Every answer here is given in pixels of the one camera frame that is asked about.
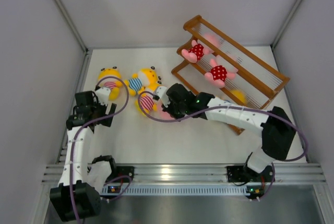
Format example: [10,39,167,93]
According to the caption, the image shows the pink toy red dots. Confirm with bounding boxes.
[204,55,238,88]
[157,104,174,120]

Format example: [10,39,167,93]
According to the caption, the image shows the yellow toy red stripes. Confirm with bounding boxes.
[135,81,162,116]
[98,66,123,101]

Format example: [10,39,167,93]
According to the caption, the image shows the yellow toy blue stripes shelf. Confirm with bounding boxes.
[221,90,247,105]

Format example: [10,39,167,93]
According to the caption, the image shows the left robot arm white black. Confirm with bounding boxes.
[50,88,118,222]

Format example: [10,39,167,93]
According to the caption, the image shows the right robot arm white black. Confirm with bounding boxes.
[156,84,296,181]

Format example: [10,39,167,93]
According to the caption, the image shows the wooden three-tier shelf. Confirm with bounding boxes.
[171,15,291,135]

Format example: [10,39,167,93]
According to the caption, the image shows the pink toy top-left middle shelf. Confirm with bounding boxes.
[181,33,221,63]

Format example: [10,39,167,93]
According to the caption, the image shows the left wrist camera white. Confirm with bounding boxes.
[94,86,111,106]

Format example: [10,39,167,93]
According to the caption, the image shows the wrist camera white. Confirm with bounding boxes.
[94,86,111,106]
[153,86,169,104]

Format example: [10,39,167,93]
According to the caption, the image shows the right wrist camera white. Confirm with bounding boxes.
[153,86,169,104]

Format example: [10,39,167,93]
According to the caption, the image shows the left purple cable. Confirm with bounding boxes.
[69,76,130,222]

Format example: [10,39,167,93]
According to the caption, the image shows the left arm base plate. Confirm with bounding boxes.
[105,166,135,183]

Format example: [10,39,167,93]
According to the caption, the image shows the perforated cable tray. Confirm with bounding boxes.
[100,184,250,198]

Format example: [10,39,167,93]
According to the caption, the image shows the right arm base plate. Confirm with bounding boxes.
[226,165,273,184]

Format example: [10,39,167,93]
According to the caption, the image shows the aluminium mounting rail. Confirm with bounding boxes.
[41,163,327,183]

